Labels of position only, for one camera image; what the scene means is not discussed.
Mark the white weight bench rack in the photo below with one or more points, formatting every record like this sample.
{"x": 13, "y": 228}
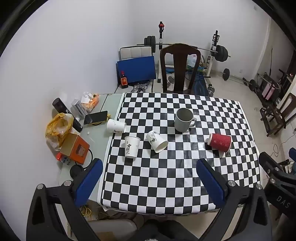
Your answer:
{"x": 160, "y": 46}

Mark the white calligraphy print paper cup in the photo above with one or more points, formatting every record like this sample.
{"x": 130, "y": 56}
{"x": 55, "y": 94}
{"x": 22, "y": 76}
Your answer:
{"x": 131, "y": 148}

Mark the grey metal mug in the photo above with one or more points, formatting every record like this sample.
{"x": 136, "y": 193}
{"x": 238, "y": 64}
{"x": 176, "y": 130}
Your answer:
{"x": 182, "y": 124}

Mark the black white checkered tablecloth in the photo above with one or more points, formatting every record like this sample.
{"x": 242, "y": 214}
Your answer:
{"x": 175, "y": 176}

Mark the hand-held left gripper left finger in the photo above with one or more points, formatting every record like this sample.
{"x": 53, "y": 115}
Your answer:
{"x": 89, "y": 183}

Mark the pink box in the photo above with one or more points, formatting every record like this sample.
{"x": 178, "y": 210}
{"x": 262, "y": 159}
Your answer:
{"x": 269, "y": 90}

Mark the metal dumbbell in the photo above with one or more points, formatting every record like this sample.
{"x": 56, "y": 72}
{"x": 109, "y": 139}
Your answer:
{"x": 211, "y": 90}
{"x": 170, "y": 81}

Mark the blue board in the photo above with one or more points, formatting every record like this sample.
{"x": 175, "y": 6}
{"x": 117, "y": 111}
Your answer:
{"x": 136, "y": 69}

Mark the orange cardboard box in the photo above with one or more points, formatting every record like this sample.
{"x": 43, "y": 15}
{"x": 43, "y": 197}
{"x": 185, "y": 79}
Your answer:
{"x": 74, "y": 148}

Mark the orange tissue packet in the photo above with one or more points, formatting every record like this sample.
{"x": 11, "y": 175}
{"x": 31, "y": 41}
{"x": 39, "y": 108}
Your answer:
{"x": 91, "y": 102}

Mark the white plastic bag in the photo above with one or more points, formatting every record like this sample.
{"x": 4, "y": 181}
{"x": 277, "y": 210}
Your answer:
{"x": 193, "y": 60}

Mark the short barbell on floor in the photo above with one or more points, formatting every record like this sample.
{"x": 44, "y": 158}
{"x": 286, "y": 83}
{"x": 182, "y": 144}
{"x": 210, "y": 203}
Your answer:
{"x": 251, "y": 83}

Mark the metal hand grip tool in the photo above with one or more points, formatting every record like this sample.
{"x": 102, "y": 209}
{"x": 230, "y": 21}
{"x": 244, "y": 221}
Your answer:
{"x": 140, "y": 87}

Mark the red ribbed paper cup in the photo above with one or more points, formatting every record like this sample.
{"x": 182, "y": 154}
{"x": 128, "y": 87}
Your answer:
{"x": 219, "y": 142}

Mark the black smartphone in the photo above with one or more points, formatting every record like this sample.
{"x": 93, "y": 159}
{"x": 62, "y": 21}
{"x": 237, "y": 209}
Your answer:
{"x": 95, "y": 117}

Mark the white padded chair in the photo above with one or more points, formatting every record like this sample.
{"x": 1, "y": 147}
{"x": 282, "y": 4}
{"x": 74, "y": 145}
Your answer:
{"x": 135, "y": 52}

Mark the barbell with black plates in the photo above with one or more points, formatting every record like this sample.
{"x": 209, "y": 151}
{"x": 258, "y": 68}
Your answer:
{"x": 222, "y": 53}

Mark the white paper cup small print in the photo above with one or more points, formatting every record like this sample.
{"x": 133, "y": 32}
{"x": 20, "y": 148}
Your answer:
{"x": 114, "y": 126}

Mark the black round puck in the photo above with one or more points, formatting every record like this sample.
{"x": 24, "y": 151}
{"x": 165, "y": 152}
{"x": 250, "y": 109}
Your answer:
{"x": 76, "y": 171}

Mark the white bamboo print paper cup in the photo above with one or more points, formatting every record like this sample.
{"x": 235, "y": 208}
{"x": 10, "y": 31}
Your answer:
{"x": 155, "y": 139}

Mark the black cylindrical bottle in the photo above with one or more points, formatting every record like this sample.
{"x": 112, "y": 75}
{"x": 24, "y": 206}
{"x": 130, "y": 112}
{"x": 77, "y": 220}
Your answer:
{"x": 61, "y": 106}

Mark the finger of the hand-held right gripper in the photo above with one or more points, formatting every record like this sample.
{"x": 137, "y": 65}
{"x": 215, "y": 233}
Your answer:
{"x": 292, "y": 154}
{"x": 268, "y": 162}

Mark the red label liquor bottle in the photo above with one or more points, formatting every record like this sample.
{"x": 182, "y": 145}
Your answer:
{"x": 124, "y": 82}

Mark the small red device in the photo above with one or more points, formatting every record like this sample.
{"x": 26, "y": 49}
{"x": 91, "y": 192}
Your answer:
{"x": 63, "y": 159}

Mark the yellow plastic bag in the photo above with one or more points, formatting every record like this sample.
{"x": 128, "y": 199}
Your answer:
{"x": 57, "y": 127}

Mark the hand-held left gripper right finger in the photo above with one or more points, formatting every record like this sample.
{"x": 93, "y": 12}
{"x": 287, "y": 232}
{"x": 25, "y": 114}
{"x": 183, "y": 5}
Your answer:
{"x": 209, "y": 183}

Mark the silver box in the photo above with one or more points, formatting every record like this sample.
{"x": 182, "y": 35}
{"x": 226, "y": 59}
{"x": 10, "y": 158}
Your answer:
{"x": 78, "y": 107}

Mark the dark wooden folding chair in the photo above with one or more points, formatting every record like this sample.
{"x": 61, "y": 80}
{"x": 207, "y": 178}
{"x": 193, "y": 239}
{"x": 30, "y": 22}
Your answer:
{"x": 281, "y": 115}

